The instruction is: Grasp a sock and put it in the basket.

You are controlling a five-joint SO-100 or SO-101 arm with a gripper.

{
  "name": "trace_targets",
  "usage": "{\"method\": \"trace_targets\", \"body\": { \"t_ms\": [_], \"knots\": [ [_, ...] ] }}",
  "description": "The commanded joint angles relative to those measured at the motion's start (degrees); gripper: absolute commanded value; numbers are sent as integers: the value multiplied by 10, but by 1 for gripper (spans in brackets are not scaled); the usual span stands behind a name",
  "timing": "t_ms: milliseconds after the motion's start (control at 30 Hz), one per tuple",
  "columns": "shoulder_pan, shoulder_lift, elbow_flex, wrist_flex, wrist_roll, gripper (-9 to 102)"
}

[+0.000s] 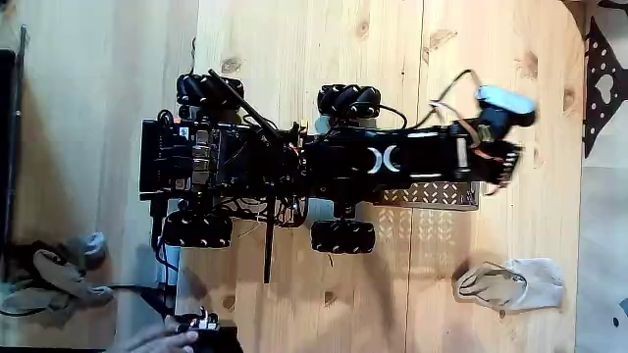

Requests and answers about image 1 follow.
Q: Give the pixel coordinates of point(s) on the pale beige sock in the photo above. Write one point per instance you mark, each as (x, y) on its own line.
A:
(530, 287)

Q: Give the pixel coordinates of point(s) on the black leader arm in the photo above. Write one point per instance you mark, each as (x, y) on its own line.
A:
(216, 327)

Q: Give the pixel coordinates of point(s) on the black perforated basket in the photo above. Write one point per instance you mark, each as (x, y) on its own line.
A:
(432, 193)

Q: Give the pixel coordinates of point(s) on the grey sock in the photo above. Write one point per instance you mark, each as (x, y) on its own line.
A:
(90, 244)

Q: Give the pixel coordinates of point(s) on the beige sock with dark trim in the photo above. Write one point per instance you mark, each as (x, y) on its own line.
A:
(64, 277)

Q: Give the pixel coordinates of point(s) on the crumpled grey-beige sock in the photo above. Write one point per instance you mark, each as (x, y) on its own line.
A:
(29, 299)

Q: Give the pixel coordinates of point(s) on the person's hand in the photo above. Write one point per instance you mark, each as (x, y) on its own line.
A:
(152, 338)

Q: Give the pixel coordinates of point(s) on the black mecanum wheel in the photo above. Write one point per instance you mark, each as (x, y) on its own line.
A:
(208, 90)
(343, 236)
(348, 100)
(196, 230)

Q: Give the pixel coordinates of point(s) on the black dotted star-shaped mat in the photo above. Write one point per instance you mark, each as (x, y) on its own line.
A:
(601, 64)

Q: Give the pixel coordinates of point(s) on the black antenna rod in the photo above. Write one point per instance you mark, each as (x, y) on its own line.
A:
(240, 100)
(268, 245)

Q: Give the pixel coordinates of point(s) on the black mobile robot chassis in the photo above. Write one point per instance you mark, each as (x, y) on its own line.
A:
(172, 157)

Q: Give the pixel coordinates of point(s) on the thin dark rod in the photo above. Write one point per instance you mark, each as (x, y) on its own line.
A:
(17, 98)

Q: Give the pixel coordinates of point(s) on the black flat panel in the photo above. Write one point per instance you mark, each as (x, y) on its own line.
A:
(6, 147)

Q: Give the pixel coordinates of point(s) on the black oval camera box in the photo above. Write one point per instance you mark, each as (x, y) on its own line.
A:
(505, 100)

